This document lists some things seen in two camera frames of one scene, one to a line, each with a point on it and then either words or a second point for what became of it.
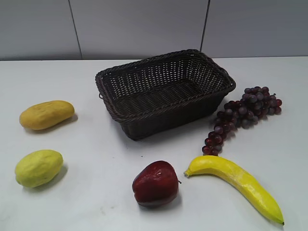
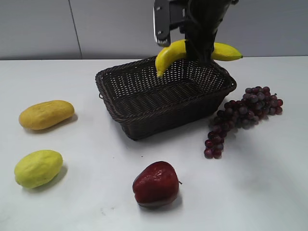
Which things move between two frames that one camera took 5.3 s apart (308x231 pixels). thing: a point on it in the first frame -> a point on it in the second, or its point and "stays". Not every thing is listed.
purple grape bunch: [257, 103] stays
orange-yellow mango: [46, 114] stays
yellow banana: [249, 186] -> [221, 52]
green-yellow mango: [38, 168] stays
